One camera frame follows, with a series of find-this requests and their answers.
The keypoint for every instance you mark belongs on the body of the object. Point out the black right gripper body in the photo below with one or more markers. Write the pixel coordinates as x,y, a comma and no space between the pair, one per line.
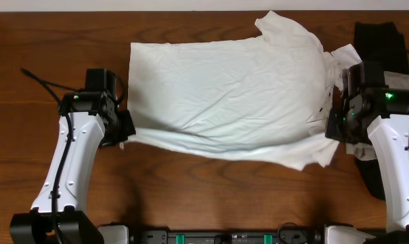
335,123

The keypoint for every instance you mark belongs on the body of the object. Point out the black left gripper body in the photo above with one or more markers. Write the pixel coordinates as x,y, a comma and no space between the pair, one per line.
124,125

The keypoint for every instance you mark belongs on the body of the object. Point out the white t-shirt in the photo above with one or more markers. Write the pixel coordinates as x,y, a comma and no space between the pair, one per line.
258,99

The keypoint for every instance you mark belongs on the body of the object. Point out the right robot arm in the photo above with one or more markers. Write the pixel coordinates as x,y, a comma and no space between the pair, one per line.
379,116

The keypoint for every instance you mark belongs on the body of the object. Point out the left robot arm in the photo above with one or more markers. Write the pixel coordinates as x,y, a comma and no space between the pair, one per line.
89,120

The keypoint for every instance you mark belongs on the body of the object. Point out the grey garment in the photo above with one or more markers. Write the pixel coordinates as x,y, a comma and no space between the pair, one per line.
365,152

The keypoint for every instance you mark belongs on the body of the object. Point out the black garment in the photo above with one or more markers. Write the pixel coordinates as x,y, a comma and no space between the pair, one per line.
382,43

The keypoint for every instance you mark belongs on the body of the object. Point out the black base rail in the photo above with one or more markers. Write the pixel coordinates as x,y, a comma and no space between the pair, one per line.
288,233

